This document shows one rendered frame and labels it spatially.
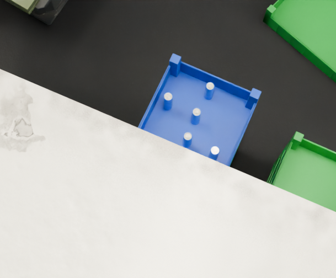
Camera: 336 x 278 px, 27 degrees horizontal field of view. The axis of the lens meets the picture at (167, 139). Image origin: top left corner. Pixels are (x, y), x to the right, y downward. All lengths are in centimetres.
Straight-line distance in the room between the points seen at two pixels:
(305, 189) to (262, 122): 34
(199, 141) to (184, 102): 9
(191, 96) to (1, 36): 73
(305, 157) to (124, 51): 62
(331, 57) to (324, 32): 8
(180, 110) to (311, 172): 36
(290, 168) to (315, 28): 54
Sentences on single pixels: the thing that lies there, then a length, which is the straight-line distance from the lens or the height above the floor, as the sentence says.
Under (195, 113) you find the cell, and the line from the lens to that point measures 142.
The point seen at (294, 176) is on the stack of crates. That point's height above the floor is 24.
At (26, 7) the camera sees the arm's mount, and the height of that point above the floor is 23.
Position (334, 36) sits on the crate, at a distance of 204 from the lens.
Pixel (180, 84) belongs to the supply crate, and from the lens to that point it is 150.
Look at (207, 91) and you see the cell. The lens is 144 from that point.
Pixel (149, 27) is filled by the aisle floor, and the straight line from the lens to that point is 199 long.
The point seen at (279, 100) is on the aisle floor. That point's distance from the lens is 194.
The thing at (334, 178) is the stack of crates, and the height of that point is 24.
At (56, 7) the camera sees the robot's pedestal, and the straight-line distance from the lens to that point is 202.
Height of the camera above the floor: 182
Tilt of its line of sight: 75 degrees down
